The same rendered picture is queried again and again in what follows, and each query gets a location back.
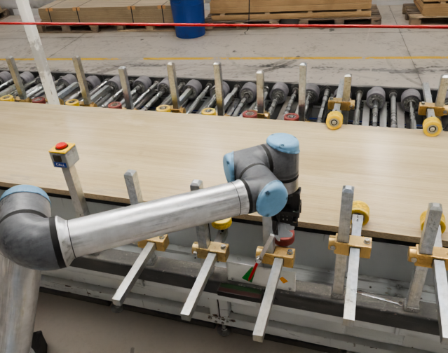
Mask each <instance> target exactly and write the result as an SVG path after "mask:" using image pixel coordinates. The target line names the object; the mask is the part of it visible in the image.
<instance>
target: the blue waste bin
mask: <svg viewBox="0 0 448 353"><path fill-rule="evenodd" d="M204 3H205V0H170V5H171V10H172V16H173V21H174V23H184V24H205V12H204ZM175 32H176V36H177V37H178V38H180V39H194V38H198V37H201V36H203V35H204V34H205V27H183V26H175Z"/></svg>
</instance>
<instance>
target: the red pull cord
mask: <svg viewBox="0 0 448 353"><path fill-rule="evenodd" d="M0 25H107V26H183V27H332V28H407V29H448V25H280V24H184V23H90V22H0Z"/></svg>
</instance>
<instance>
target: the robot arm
mask: <svg viewBox="0 0 448 353"><path fill-rule="evenodd" d="M299 153H300V149H299V140H298V139H297V138H296V137H295V136H293V135H291V134H287V133H274V134H271V135H269V136H268V137H267V139H266V143H265V144H260V145H257V146H252V147H249V148H244V149H241V150H238V151H232V152H230V153H227V154H225V155H224V157H223V167H224V173H225V177H226V180H227V182H228V183H225V184H220V185H216V186H211V187H207V188H202V189H199V190H195V191H190V192H186V193H181V194H178V195H172V196H169V197H166V198H160V199H157V200H151V201H148V202H142V203H139V204H136V205H130V206H127V207H122V208H118V209H113V210H109V211H105V212H100V213H96V214H91V215H88V216H82V217H79V218H76V219H70V220H64V219H62V218H60V217H59V216H52V217H51V211H50V208H51V202H50V200H49V197H48V195H47V193H46V192H45V191H43V190H42V189H41V188H39V187H36V186H32V185H18V186H14V187H12V188H9V189H8V190H7V191H5V192H4V193H3V195H2V196H1V198H0V353H35V352H34V350H33V349H32V348H31V346H32V337H33V332H34V322H35V317H36V307H37V302H38V297H39V287H40V282H41V273H42V270H59V269H62V268H66V267H69V265H70V264H71V263H72V261H73V260H74V259H75V258H77V257H79V256H85V255H88V254H93V253H96V252H99V251H104V250H107V249H112V248H115V247H120V246H123V245H126V244H131V243H134V242H139V241H142V240H147V239H150V238H153V237H158V236H162V235H166V234H169V233H174V232H177V231H181V230H185V229H188V228H193V227H196V226H201V225H204V224H207V223H212V222H215V221H221V220H223V219H228V218H231V217H235V216H240V215H243V214H245V215H246V214H251V213H254V212H257V213H258V214H259V215H261V216H265V217H270V216H271V220H272V230H273V235H274V237H275V238H276V239H277V240H278V241H280V238H281V237H292V236H293V234H292V232H290V231H289V230H294V227H295V226H297V227H298V218H299V216H300V213H301V199H300V193H301V187H299ZM294 222H296V223H294Z"/></svg>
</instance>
